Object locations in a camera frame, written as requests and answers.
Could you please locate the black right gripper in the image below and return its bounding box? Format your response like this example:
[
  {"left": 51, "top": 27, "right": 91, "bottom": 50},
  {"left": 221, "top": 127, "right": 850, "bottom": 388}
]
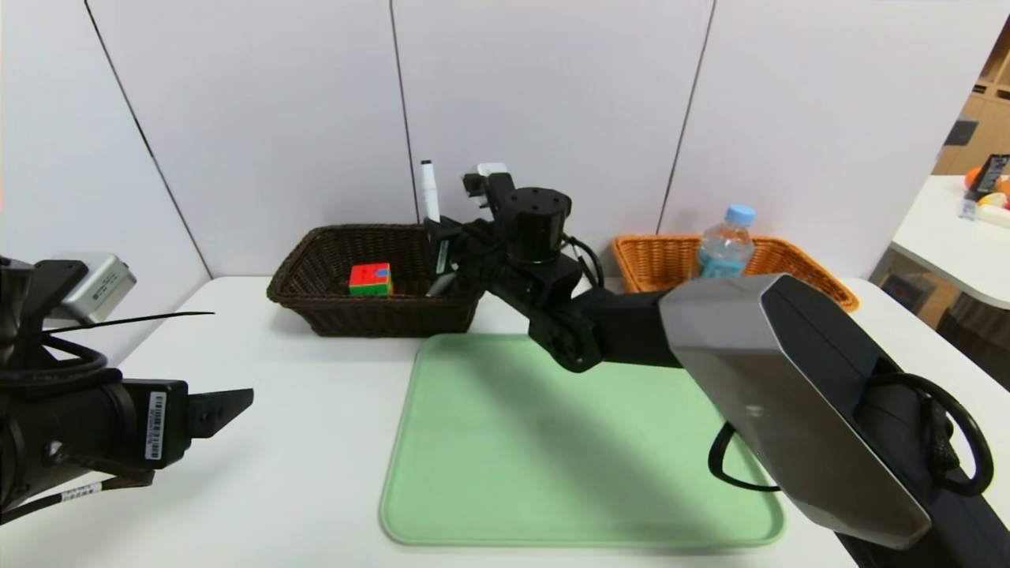
[{"left": 424, "top": 215, "right": 480, "bottom": 297}]

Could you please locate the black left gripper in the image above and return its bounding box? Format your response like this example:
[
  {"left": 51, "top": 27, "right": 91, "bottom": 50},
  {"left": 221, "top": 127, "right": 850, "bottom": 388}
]
[{"left": 24, "top": 378, "right": 255, "bottom": 476}]

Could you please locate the colourful puzzle cube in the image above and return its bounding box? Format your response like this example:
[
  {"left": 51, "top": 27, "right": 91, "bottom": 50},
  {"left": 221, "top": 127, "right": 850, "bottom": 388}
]
[{"left": 349, "top": 263, "right": 394, "bottom": 297}]

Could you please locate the white marker pen black cap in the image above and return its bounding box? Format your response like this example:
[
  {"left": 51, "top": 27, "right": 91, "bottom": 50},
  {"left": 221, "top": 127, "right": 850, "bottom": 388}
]
[{"left": 419, "top": 159, "right": 443, "bottom": 225}]

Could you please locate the clear water bottle blue cap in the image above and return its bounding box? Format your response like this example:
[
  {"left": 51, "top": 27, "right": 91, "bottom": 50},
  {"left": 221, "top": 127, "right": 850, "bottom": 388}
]
[{"left": 693, "top": 203, "right": 757, "bottom": 279}]

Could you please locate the dark brown wicker basket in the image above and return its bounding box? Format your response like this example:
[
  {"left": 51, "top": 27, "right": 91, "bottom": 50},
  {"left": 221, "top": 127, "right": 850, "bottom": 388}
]
[{"left": 266, "top": 224, "right": 490, "bottom": 338}]

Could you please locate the orange wicker basket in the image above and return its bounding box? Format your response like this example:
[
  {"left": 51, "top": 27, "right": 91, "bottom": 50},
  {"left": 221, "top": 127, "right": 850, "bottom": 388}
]
[{"left": 612, "top": 234, "right": 861, "bottom": 312}]

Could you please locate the green plastic tray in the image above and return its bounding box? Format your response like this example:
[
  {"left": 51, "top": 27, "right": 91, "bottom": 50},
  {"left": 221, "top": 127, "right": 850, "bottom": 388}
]
[{"left": 378, "top": 333, "right": 786, "bottom": 547}]

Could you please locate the brown cabinet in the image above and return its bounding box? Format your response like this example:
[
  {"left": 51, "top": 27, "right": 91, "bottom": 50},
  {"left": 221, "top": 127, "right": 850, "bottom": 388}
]
[{"left": 870, "top": 251, "right": 960, "bottom": 331}]

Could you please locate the white side table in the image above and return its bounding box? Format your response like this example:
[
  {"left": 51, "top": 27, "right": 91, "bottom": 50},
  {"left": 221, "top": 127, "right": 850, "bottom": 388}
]
[{"left": 890, "top": 174, "right": 1010, "bottom": 310}]

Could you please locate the black chair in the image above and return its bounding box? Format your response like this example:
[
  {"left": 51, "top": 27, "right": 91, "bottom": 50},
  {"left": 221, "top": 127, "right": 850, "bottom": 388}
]
[{"left": 935, "top": 293, "right": 1010, "bottom": 393}]

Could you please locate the black carton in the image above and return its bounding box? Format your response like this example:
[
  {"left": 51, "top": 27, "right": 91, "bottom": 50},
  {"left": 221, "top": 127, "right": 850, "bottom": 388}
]
[{"left": 969, "top": 154, "right": 1010, "bottom": 198}]

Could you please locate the wooden shelf unit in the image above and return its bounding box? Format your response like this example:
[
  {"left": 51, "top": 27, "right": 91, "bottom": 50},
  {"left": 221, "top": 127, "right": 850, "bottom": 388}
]
[{"left": 931, "top": 12, "right": 1010, "bottom": 176}]

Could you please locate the black right camera bracket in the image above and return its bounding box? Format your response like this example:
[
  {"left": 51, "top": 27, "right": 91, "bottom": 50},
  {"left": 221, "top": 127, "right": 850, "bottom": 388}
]
[{"left": 464, "top": 172, "right": 518, "bottom": 230}]

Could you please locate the black camera bracket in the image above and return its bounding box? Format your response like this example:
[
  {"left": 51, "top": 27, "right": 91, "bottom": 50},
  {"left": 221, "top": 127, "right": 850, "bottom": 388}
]
[
  {"left": 464, "top": 172, "right": 518, "bottom": 230},
  {"left": 0, "top": 259, "right": 89, "bottom": 348}
]

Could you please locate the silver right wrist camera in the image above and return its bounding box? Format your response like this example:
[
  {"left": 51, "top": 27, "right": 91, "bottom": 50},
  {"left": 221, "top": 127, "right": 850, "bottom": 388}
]
[{"left": 463, "top": 163, "right": 511, "bottom": 198}]

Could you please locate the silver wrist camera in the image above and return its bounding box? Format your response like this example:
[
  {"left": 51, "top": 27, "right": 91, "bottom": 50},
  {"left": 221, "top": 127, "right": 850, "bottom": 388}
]
[
  {"left": 463, "top": 163, "right": 511, "bottom": 198},
  {"left": 47, "top": 253, "right": 137, "bottom": 325}
]

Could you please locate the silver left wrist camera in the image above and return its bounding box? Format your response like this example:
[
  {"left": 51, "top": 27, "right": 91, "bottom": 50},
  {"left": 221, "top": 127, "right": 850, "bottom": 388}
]
[{"left": 47, "top": 253, "right": 137, "bottom": 325}]

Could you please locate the black left camera bracket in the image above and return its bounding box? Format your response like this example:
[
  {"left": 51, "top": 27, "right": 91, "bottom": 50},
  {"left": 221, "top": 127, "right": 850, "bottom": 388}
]
[{"left": 0, "top": 259, "right": 89, "bottom": 348}]

